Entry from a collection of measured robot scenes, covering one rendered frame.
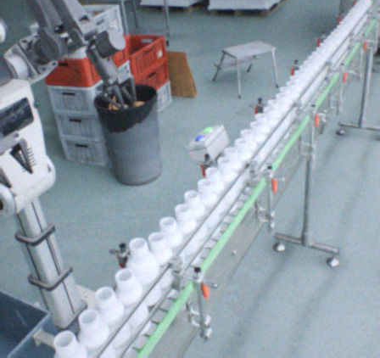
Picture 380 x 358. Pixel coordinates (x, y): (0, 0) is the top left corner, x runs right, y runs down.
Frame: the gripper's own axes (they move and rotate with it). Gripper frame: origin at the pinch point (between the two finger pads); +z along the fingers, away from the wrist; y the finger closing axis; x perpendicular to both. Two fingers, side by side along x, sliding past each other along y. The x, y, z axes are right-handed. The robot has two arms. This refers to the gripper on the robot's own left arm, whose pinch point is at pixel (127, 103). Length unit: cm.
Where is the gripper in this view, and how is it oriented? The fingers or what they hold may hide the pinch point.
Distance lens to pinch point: 140.6
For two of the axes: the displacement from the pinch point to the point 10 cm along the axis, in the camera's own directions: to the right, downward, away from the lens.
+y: 4.4, -5.0, 7.5
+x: -7.5, 2.6, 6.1
